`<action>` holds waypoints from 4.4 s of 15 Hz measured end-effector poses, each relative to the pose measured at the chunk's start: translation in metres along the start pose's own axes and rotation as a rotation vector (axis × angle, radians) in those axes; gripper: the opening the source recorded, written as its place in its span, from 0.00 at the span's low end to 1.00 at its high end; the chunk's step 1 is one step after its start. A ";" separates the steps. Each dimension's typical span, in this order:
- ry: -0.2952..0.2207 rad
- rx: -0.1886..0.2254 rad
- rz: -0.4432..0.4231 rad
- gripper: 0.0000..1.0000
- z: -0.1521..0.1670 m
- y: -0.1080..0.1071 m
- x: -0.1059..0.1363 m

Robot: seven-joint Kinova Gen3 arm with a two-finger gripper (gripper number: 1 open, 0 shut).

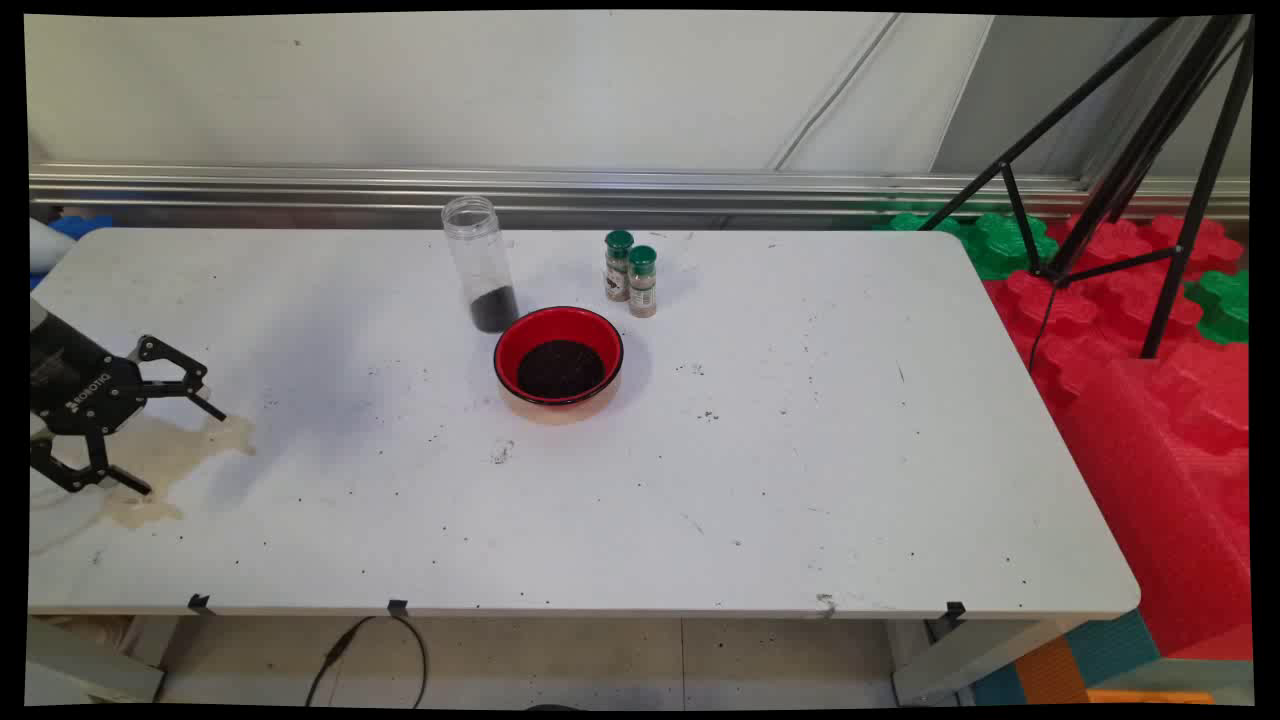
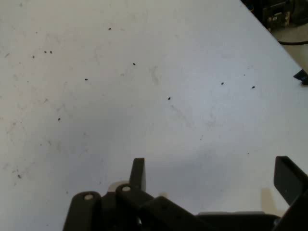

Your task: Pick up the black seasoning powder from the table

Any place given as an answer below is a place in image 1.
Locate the teal and orange foam mat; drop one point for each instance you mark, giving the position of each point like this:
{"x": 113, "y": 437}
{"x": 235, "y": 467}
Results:
{"x": 1100, "y": 660}

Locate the black tripod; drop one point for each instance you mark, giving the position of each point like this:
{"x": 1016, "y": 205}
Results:
{"x": 1140, "y": 150}

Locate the aluminium rail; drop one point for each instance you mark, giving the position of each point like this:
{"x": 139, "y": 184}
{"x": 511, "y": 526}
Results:
{"x": 300, "y": 185}

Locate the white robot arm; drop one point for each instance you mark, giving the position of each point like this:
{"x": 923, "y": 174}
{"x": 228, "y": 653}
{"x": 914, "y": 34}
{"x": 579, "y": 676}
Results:
{"x": 45, "y": 248}

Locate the red foam puzzle tiles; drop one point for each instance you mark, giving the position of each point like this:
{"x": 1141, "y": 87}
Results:
{"x": 1100, "y": 300}

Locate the green-capped spice bottle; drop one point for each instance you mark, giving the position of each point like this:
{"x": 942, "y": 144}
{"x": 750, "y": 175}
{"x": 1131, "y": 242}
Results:
{"x": 643, "y": 285}
{"x": 617, "y": 270}

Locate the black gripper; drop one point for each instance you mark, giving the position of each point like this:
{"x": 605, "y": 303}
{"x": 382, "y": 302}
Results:
{"x": 85, "y": 390}

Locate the large red foam block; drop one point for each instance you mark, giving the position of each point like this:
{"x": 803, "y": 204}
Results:
{"x": 1170, "y": 480}

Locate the blue foam piece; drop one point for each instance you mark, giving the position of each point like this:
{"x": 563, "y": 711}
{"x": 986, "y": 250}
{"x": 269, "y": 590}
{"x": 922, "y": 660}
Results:
{"x": 85, "y": 224}

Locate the green foam puzzle piece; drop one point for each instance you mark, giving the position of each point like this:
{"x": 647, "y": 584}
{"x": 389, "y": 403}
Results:
{"x": 1000, "y": 245}
{"x": 1222, "y": 305}

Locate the grey table leg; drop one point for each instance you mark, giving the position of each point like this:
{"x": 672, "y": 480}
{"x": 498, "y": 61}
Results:
{"x": 960, "y": 660}
{"x": 90, "y": 660}

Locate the clear plastic jar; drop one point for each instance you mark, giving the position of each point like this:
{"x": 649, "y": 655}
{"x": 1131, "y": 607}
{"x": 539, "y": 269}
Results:
{"x": 478, "y": 245}

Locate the red bowl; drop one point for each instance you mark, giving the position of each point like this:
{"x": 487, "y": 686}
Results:
{"x": 518, "y": 335}

